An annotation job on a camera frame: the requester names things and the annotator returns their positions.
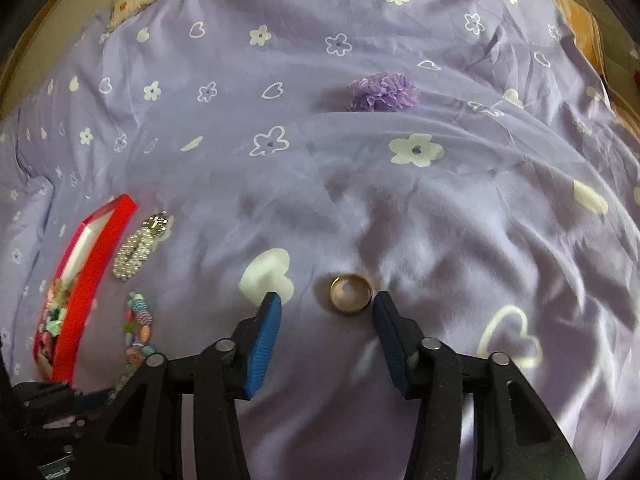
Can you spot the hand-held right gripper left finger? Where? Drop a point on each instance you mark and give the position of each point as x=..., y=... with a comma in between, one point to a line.
x=262, y=350

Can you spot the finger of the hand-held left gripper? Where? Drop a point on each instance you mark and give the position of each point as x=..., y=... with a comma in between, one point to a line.
x=95, y=398

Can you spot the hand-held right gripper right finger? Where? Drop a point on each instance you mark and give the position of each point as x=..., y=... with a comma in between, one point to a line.
x=392, y=350

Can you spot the red cardboard box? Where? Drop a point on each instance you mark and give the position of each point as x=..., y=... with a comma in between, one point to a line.
x=85, y=290

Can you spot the purple flower print blanket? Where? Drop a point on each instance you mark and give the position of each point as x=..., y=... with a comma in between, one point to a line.
x=350, y=185

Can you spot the orange bed sheet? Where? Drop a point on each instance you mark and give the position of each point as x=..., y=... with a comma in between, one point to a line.
x=585, y=20

